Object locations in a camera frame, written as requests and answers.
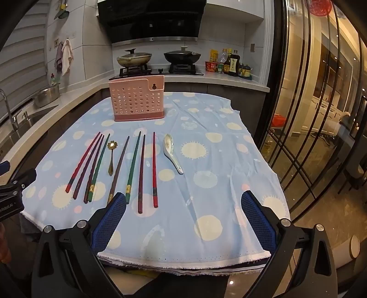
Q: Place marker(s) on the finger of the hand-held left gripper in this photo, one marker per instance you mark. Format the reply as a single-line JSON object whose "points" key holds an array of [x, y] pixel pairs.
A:
{"points": [[25, 179], [4, 168]]}

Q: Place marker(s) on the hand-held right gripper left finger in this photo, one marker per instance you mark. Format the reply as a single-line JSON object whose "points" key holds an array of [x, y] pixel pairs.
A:
{"points": [[110, 223]]}

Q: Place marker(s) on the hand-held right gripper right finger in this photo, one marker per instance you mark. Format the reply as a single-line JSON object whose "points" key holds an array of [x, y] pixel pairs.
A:
{"points": [[258, 220]]}

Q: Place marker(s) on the dark red chopstick gold band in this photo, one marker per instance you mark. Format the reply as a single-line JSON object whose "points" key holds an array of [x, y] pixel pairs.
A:
{"points": [[93, 174]]}

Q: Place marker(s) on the green chopstick with gold band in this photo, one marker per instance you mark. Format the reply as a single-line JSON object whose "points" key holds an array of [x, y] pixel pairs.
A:
{"points": [[134, 166], [99, 169]]}

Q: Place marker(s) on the red chopstick with dark band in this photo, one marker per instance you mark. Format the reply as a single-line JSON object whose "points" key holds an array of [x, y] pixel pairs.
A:
{"points": [[154, 172], [83, 162]]}

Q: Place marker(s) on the white ceramic spoon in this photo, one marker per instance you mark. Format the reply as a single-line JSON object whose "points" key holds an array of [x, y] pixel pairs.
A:
{"points": [[169, 147]]}

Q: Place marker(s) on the pink perforated utensil holder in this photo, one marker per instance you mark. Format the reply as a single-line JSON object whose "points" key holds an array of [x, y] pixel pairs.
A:
{"points": [[137, 99]]}

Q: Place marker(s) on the steel sink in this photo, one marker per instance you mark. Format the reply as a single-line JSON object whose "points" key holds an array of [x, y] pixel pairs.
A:
{"points": [[27, 121]]}

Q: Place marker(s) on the brown chopstick with gold band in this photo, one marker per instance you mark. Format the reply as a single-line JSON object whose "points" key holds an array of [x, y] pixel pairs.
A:
{"points": [[119, 169]]}

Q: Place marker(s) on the steel soap dispenser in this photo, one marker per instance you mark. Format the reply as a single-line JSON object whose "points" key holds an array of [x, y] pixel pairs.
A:
{"points": [[25, 115]]}

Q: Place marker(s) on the steel faucet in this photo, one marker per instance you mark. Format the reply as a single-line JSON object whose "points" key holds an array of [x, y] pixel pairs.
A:
{"points": [[8, 109]]}

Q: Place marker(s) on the gold flower spoon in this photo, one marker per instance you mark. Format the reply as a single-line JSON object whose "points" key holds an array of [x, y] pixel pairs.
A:
{"points": [[110, 160]]}

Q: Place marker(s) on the steel pot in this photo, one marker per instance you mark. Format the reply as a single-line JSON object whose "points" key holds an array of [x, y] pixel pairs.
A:
{"points": [[47, 96]]}

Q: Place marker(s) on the blue dotted tablecloth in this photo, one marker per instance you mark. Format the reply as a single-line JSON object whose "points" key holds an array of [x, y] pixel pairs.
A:
{"points": [[206, 149]]}

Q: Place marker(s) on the green dish soap bottle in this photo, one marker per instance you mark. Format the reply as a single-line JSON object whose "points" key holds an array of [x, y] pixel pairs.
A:
{"points": [[52, 80]]}

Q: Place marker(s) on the red bag behind glass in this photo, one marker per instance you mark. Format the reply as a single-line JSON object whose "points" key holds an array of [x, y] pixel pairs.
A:
{"points": [[279, 120]]}

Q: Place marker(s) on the white window blind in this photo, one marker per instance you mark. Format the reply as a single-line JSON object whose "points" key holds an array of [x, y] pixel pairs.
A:
{"points": [[23, 57]]}

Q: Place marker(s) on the purple hanging towel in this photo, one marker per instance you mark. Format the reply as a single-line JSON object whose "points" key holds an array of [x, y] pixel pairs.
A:
{"points": [[58, 58]]}

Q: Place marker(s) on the white hanging towel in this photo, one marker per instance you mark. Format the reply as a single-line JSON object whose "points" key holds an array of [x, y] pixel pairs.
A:
{"points": [[67, 57]]}

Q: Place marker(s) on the glass sliding door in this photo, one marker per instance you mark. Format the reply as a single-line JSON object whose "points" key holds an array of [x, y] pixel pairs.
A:
{"points": [[315, 100]]}

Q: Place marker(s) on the small seasoning jars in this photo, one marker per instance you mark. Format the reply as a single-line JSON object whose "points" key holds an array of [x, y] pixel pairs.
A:
{"points": [[245, 71]]}

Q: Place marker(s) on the dark soy sauce bottle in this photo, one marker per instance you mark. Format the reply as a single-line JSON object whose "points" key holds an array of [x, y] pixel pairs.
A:
{"points": [[234, 66]]}

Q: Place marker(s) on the brown bottle with yellow cap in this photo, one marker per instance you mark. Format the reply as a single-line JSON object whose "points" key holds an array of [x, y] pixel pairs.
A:
{"points": [[227, 64]]}

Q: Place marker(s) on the black gas stove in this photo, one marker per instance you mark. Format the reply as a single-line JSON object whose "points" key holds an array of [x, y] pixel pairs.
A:
{"points": [[160, 71]]}

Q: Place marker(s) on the clear plastic bottle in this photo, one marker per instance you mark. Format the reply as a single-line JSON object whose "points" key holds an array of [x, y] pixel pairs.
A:
{"points": [[221, 64]]}

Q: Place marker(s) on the red instant noodle cup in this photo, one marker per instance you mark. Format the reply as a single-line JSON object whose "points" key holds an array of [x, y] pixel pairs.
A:
{"points": [[212, 66]]}

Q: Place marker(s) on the beige wok with lid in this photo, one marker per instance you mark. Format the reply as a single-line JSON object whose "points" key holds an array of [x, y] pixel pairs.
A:
{"points": [[134, 58]]}

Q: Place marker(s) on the hanging green kitchen utensil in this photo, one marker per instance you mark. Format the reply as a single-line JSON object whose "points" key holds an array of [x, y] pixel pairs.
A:
{"points": [[62, 13]]}

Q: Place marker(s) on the yellow packet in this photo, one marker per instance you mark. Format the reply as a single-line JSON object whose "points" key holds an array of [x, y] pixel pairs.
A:
{"points": [[214, 55]]}

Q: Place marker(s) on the black wok with lid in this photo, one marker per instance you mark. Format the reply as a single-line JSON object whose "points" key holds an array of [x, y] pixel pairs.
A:
{"points": [[182, 56]]}

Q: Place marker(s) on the black range hood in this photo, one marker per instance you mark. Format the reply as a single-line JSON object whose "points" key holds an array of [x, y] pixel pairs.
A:
{"points": [[149, 20]]}

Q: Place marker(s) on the red hanging decoration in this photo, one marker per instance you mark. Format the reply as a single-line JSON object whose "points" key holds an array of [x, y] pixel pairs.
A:
{"points": [[321, 6]]}

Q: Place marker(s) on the grey wall socket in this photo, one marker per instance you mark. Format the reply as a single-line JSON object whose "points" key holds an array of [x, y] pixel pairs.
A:
{"points": [[252, 47]]}

